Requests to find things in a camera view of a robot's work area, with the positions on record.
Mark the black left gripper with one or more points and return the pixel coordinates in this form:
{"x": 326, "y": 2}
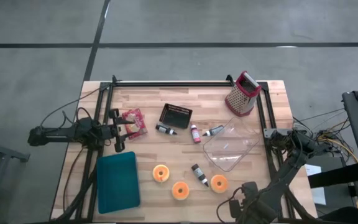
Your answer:
{"x": 114, "y": 132}

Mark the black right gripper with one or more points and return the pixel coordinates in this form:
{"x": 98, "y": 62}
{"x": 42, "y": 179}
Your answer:
{"x": 249, "y": 202}

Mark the red snack packet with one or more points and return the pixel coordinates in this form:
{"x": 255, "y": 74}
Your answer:
{"x": 138, "y": 123}

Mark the toy donut pink icing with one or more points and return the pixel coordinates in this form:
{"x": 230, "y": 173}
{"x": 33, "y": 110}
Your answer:
{"x": 214, "y": 188}

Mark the black food colouring bottle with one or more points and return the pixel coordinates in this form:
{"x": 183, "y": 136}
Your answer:
{"x": 199, "y": 174}
{"x": 164, "y": 128}

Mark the black slotted plastic basket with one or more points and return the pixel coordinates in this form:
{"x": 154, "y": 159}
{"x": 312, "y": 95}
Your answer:
{"x": 176, "y": 116}

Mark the plain toy donut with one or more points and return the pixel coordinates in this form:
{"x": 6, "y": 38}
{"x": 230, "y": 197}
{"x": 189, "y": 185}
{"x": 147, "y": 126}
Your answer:
{"x": 157, "y": 177}

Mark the pink food colouring bottle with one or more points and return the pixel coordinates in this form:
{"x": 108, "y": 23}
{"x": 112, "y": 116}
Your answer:
{"x": 195, "y": 135}

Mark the dark grey food colouring bottle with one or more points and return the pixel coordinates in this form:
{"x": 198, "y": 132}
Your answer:
{"x": 214, "y": 130}

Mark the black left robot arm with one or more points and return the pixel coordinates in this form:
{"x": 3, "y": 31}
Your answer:
{"x": 57, "y": 132}

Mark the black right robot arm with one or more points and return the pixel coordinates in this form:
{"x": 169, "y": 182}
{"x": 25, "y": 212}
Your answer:
{"x": 286, "y": 169}

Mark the teal plastic tray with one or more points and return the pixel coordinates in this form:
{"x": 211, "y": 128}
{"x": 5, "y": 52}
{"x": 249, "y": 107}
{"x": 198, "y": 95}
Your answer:
{"x": 118, "y": 183}

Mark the clear plastic container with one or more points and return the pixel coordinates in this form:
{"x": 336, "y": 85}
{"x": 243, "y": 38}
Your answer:
{"x": 232, "y": 146}

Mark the white paper sheet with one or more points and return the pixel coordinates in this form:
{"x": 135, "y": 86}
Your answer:
{"x": 312, "y": 169}

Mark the grey metal mounting plate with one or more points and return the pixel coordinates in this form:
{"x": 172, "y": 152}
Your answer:
{"x": 270, "y": 133}

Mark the black metal beam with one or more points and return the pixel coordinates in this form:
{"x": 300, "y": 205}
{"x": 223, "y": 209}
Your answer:
{"x": 337, "y": 175}

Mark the red-trimmed metal box grater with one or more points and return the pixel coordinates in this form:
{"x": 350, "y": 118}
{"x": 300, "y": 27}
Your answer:
{"x": 241, "y": 99}

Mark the black aluminium table frame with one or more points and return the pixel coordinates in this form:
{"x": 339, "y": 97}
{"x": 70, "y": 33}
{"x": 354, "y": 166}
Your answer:
{"x": 166, "y": 84}

